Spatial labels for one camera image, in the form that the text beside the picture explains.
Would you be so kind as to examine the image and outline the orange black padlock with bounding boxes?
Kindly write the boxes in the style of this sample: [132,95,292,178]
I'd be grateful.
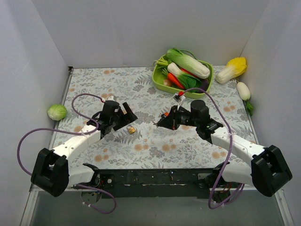
[161,112,169,119]

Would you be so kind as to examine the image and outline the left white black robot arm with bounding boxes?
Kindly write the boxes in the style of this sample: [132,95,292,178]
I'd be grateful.
[31,100,137,197]

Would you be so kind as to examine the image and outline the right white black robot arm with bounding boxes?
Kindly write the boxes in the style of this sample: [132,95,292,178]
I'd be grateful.
[156,100,293,197]

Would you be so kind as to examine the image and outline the floral table mat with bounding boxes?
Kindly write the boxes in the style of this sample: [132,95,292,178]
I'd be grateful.
[48,65,256,170]

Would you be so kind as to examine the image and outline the toy green leafy vegetable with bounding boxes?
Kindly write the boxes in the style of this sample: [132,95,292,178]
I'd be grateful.
[176,73,202,89]

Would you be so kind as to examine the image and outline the toy orange carrot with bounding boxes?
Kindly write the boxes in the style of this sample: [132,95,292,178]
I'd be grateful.
[167,73,184,89]

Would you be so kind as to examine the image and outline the toy purple eggplant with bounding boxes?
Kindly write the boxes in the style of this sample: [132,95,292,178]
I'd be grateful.
[200,79,210,91]

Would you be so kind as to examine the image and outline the green plastic tray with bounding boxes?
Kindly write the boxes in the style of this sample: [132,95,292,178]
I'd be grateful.
[152,60,214,94]

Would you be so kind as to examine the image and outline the toy red pepper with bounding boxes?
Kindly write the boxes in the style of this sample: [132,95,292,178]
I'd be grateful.
[180,68,195,76]

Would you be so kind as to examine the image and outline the large toy napa cabbage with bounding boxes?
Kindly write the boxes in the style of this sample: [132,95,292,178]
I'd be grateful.
[166,48,210,79]

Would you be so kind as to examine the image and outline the toy round green cabbage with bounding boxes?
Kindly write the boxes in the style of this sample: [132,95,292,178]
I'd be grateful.
[47,105,67,121]

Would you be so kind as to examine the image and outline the toy white radish on table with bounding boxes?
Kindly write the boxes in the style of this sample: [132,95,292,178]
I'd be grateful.
[237,82,254,116]

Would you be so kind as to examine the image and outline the toy yellow-leaf cabbage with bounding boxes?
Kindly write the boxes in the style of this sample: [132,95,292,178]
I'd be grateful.
[215,57,247,84]

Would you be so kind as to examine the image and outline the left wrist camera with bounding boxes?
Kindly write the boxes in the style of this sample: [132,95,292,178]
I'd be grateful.
[101,95,117,103]

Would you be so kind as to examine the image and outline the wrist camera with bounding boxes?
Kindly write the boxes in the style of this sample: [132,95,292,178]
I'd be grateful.
[101,95,117,103]
[173,91,186,110]

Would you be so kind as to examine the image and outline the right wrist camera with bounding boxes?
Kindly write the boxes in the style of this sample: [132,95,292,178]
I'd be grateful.
[173,91,186,110]

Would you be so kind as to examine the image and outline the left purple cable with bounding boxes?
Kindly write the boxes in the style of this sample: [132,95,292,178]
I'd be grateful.
[16,93,117,214]

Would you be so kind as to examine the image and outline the purple cable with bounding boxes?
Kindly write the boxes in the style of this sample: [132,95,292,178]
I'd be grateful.
[16,93,117,214]
[183,88,245,210]

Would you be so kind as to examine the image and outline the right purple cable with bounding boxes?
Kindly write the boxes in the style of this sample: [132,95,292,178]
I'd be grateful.
[183,88,245,210]

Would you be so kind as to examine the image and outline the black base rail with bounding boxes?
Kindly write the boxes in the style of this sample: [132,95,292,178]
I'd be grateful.
[72,168,236,199]

